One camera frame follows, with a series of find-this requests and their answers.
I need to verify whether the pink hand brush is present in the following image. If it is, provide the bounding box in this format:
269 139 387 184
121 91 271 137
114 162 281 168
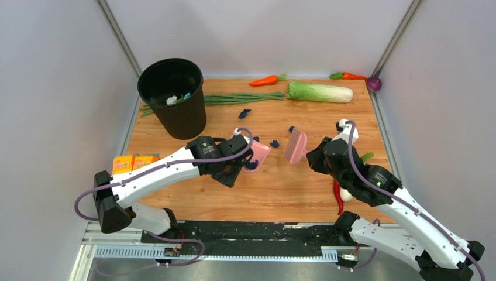
284 128 308 165

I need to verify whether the pink dustpan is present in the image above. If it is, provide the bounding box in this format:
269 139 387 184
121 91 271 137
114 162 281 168
242 141 271 173

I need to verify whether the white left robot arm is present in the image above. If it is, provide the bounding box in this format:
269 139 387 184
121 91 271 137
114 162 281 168
92 128 253 243

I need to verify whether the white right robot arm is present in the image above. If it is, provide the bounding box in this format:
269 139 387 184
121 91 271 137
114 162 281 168
305 119 487 280

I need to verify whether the blue paper scrap lower-middle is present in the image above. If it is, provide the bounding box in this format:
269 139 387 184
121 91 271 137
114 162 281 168
245 160 259 170

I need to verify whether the red chili pepper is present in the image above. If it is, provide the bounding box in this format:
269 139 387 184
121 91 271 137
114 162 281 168
333 180 344 215

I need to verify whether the white radish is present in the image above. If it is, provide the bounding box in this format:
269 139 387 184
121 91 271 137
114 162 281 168
338 152 374 202

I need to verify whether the blue paper scrap centre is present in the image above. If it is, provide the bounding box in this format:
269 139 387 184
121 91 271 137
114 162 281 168
270 140 280 148

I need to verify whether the blue paper scrap top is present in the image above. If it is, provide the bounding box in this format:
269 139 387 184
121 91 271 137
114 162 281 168
239 109 251 119

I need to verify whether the green scallions bunch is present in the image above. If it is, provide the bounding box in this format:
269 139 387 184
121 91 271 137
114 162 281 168
139 91 285 117

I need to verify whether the napa cabbage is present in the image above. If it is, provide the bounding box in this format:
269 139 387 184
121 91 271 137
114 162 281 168
286 81 353 103

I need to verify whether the orange carrot right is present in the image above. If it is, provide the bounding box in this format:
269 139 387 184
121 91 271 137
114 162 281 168
329 72 367 80

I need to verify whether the orange carrot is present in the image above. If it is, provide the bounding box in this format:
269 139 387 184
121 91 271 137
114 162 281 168
329 72 367 80
249 73 287 87

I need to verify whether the purple onion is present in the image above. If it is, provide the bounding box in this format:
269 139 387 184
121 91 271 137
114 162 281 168
366 77 383 92

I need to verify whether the white paper in bin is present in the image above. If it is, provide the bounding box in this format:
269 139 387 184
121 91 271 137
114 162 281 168
166 95 178 105

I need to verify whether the orange carrot left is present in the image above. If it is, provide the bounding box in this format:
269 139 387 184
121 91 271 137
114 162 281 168
249 73 287 87

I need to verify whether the black trash bin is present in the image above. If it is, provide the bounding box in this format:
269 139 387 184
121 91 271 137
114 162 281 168
137 58 206 140

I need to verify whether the orange yellow snack box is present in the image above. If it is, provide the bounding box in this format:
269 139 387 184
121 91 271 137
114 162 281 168
112 155 135 175

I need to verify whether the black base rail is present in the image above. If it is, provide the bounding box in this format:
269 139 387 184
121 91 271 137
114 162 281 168
165 221 357 258

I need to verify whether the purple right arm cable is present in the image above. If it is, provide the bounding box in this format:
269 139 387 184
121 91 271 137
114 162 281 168
337 120 487 281

